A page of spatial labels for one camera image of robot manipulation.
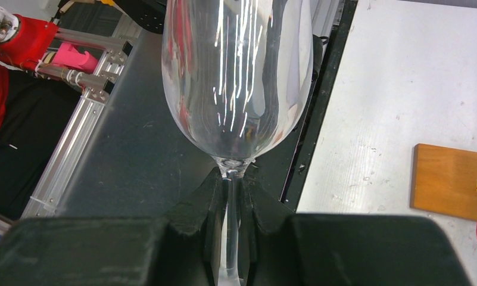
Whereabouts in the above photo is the red and pink device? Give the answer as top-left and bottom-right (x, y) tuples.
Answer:
(0, 6), (100, 74)

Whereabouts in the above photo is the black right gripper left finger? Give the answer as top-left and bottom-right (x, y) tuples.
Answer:
(0, 169), (222, 285)

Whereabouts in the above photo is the aluminium frame rail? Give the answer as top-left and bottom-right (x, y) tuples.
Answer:
(22, 15), (142, 217)

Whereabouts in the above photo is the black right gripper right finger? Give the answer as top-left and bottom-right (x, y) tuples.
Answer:
(239, 176), (471, 285)

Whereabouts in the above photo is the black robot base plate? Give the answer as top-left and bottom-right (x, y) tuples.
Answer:
(257, 1), (358, 212)

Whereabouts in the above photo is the small clear wine glass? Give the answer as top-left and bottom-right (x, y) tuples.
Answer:
(161, 1), (313, 285)

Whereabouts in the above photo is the gold spiral rack wooden base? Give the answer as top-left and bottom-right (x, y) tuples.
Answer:
(410, 144), (477, 221)

